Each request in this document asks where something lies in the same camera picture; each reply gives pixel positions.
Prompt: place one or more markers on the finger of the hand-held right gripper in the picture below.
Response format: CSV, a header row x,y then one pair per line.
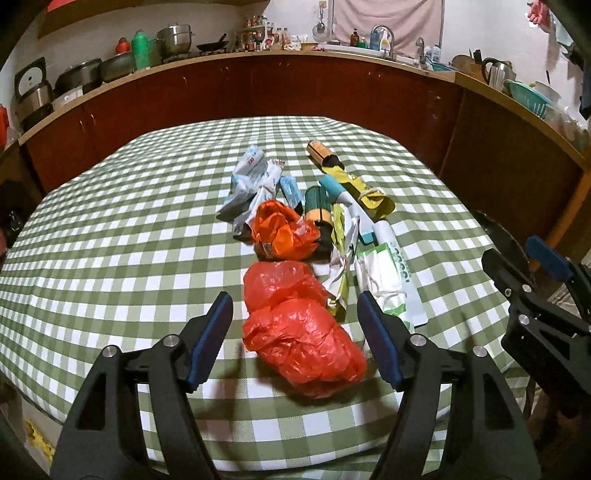
x,y
547,258
503,272

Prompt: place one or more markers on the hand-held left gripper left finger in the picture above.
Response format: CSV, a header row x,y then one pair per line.
x,y
210,339

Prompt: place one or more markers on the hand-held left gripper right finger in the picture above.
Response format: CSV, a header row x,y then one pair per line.
x,y
381,341

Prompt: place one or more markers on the red plastic bag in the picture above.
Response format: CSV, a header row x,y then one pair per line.
x,y
300,341

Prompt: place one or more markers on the orange plastic bag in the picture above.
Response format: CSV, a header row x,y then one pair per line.
x,y
281,230

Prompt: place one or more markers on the yellow snack packet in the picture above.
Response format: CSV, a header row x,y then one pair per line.
x,y
374,203

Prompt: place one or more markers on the green checked tablecloth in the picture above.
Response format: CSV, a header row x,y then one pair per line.
x,y
138,230

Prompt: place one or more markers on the light blue white roll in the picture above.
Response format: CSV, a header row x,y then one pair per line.
x,y
333,185

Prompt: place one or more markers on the teal plastic basket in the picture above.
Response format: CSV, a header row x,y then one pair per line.
x,y
526,94

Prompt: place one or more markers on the light blue flat packet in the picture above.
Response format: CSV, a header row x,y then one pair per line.
x,y
291,189

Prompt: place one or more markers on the blue white printed packet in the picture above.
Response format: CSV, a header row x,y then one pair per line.
x,y
249,168

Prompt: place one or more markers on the orange bottle with black cap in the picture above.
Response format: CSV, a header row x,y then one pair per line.
x,y
318,151

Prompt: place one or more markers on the wooden cutting board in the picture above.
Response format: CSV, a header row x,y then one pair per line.
x,y
466,67

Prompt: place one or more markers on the short steel faucet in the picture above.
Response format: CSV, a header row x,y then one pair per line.
x,y
420,50

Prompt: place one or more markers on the red-brown kitchen cabinet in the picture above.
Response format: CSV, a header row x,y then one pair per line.
x,y
184,101

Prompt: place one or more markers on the white spray bottle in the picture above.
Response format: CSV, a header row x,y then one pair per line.
x,y
385,40

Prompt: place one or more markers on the curved steel faucet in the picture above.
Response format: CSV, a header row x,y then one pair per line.
x,y
392,34

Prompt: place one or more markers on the pink hanging cloth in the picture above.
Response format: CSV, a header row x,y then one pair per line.
x,y
388,23

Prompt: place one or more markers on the brown glass bottle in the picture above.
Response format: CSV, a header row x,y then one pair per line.
x,y
354,38

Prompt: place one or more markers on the dark round cooking pot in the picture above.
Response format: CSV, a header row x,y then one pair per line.
x,y
115,67

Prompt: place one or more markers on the black wok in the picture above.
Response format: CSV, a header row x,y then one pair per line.
x,y
212,46

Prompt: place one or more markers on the large dark cooking pot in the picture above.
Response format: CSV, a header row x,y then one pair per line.
x,y
78,76

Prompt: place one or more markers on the orange-red plastic jug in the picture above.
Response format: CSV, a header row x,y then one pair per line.
x,y
3,127

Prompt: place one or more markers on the green thermos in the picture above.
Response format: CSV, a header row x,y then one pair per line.
x,y
141,50

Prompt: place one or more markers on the rice cooker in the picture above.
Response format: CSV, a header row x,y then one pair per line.
x,y
32,97

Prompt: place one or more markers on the steel steamer pot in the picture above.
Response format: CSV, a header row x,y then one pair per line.
x,y
174,40

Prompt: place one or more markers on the group of seasoning bottles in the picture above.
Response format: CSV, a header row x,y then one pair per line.
x,y
251,39

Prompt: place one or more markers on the hanging steel strainer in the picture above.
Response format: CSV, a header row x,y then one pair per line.
x,y
318,31

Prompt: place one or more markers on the red thermos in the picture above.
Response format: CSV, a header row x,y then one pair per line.
x,y
122,46

